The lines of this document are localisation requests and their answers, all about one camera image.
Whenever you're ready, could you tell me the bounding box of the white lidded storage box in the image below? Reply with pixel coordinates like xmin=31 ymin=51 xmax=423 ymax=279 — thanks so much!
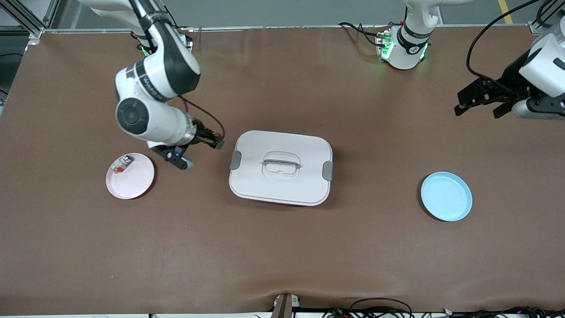
xmin=229 ymin=130 xmax=334 ymax=207

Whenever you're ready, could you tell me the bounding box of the brown camera mount post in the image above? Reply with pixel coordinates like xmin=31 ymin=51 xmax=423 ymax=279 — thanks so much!
xmin=270 ymin=293 xmax=301 ymax=318

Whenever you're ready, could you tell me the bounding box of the black looped cable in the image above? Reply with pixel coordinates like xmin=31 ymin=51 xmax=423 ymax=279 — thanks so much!
xmin=349 ymin=297 xmax=413 ymax=318

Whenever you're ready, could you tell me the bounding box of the pink round plate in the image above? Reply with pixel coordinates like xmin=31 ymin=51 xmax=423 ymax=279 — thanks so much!
xmin=105 ymin=152 xmax=155 ymax=200

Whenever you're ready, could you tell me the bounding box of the black right base cable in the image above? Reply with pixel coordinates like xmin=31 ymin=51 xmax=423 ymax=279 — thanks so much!
xmin=161 ymin=4 xmax=195 ymax=32

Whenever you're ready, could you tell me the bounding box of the light blue round plate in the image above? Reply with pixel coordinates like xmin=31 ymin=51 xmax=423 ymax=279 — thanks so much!
xmin=420 ymin=171 xmax=473 ymax=222

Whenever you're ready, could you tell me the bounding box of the black base cable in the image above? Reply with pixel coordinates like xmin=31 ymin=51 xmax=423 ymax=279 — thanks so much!
xmin=161 ymin=4 xmax=195 ymax=32
xmin=338 ymin=21 xmax=390 ymax=47

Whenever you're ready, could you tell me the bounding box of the aluminium table edge rail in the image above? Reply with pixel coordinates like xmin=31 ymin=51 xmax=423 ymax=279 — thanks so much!
xmin=42 ymin=24 xmax=544 ymax=34

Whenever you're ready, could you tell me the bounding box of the black left base cable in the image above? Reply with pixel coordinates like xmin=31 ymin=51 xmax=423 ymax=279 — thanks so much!
xmin=338 ymin=21 xmax=390 ymax=47

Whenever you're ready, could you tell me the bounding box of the aluminium frame strut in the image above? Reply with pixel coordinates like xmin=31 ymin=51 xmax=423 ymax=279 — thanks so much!
xmin=0 ymin=0 xmax=60 ymax=45
xmin=527 ymin=0 xmax=565 ymax=36

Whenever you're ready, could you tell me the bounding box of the tangled cable bundle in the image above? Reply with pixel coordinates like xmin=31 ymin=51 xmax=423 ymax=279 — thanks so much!
xmin=322 ymin=306 xmax=565 ymax=318

